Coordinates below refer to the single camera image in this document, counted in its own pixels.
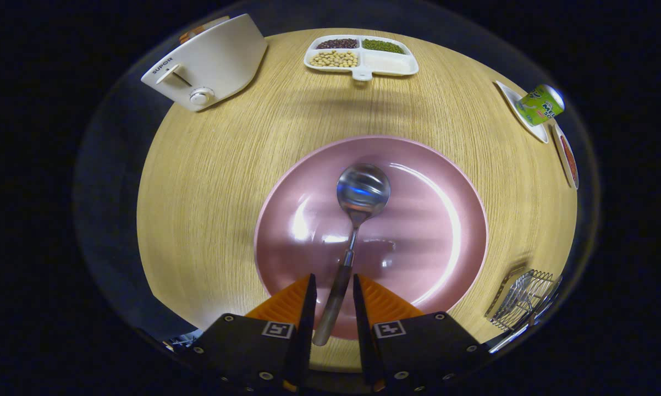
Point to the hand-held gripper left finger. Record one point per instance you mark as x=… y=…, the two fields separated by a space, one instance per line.
x=307 y=330

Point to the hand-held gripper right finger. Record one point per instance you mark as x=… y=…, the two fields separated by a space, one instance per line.
x=363 y=330

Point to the pink round plate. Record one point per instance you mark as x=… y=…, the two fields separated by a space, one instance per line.
x=429 y=242

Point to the perforated steel basket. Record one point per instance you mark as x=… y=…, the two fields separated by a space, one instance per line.
x=520 y=300

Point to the white square coaster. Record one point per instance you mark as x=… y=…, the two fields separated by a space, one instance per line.
x=534 y=131

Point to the white divided tray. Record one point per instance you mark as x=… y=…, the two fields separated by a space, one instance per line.
x=388 y=65

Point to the oval plate with food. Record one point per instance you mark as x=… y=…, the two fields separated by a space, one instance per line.
x=557 y=146

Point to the brown grilled meat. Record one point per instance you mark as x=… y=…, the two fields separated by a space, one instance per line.
x=569 y=159

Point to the pile of yellow soybeans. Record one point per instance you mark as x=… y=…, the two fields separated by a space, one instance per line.
x=334 y=59

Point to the green label metal bottle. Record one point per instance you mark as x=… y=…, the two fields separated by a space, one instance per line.
x=539 y=107

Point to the pile of green beans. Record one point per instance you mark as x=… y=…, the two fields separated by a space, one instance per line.
x=383 y=46

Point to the cream white toaster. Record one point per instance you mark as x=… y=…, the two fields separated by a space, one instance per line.
x=215 y=60

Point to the pile of dark red beans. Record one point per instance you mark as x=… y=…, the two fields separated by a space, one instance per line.
x=337 y=43

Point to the toasted bread slice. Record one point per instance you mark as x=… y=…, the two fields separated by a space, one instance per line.
x=190 y=34

